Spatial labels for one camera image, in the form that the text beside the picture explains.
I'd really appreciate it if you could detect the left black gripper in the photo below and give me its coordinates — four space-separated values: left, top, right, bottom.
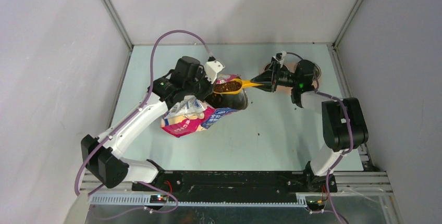
184 68 217 103

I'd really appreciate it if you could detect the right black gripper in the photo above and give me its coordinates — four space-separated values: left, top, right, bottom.
250 62 300 93

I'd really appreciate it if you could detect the yellow plastic scoop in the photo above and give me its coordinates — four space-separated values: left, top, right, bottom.
213 78 261 95

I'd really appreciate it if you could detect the pink double bowl stand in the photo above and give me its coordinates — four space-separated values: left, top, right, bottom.
261 61 322 94

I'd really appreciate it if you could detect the colourful pet food bag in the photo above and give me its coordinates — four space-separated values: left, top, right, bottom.
160 74 248 138

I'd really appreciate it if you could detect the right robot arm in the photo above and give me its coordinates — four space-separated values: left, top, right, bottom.
251 58 369 192

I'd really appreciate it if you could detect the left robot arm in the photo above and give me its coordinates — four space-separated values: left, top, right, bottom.
81 56 225 191

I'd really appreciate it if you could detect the brown pet food kibble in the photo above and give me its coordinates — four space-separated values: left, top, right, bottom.
213 81 242 94

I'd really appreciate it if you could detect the left steel bowl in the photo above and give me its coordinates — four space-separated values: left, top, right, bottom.
262 63 290 76

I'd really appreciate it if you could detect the steel bowl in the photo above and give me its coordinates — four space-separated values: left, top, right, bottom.
262 63 290 76
294 60 321 80

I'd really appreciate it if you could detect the right steel bowl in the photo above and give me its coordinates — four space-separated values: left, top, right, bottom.
294 60 321 80

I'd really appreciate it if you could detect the left electronics board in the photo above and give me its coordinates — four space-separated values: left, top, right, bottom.
149 194 168 204

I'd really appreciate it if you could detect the electronics board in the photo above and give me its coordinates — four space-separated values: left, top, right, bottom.
149 194 168 204
305 200 327 214

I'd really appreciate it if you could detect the right electronics board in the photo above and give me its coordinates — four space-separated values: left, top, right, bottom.
305 200 327 214

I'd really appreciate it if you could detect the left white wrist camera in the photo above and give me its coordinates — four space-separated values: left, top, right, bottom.
204 56 225 84

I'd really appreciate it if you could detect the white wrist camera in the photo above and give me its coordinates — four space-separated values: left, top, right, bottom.
204 56 225 84
273 51 287 65

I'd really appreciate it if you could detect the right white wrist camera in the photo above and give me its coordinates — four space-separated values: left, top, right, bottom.
273 51 287 65

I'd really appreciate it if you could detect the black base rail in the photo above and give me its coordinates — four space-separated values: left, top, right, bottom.
150 170 338 203

